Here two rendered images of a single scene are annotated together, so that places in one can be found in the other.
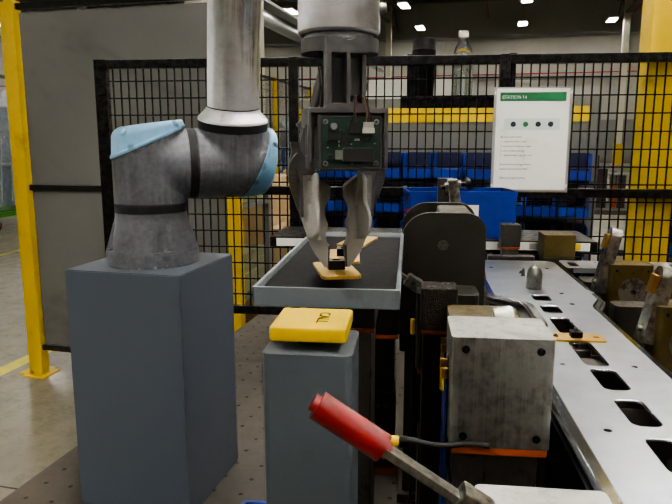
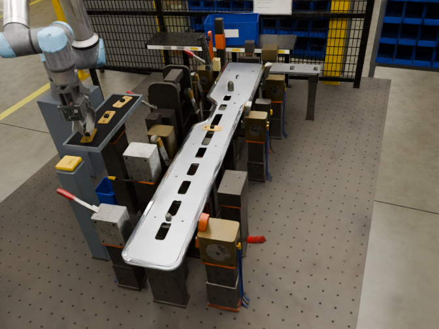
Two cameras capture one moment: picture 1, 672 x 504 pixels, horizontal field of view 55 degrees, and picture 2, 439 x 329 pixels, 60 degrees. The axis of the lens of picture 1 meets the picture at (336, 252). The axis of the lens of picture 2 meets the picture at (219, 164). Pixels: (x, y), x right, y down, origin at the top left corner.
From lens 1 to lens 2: 0.96 m
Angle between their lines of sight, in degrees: 30
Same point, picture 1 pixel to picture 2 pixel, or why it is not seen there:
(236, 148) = (85, 55)
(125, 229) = (52, 87)
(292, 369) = (62, 175)
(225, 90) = (75, 33)
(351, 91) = (71, 98)
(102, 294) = (50, 109)
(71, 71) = not seen: outside the picture
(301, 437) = (69, 188)
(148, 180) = not seen: hidden behind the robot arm
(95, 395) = (58, 140)
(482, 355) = (130, 160)
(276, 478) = not seen: hidden behind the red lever
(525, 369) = (142, 164)
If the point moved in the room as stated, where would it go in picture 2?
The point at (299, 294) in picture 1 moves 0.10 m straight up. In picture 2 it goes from (74, 147) to (65, 122)
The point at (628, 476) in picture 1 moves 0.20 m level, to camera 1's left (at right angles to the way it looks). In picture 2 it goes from (164, 194) to (109, 191)
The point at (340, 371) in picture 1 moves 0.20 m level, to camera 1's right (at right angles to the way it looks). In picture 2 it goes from (72, 177) to (132, 179)
